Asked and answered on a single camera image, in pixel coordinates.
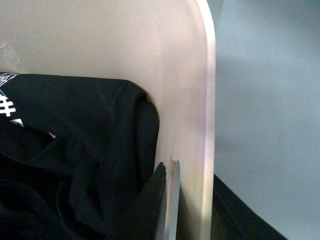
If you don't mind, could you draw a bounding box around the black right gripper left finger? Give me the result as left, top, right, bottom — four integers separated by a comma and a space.
105, 162, 167, 240

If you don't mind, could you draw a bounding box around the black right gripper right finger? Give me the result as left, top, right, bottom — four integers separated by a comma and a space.
210, 175, 286, 240

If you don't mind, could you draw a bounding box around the beige plastic laundry hamper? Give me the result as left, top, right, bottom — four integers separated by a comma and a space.
0, 0, 216, 240

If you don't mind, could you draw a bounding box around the black printed t-shirt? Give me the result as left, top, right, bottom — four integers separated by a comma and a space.
0, 72, 159, 240

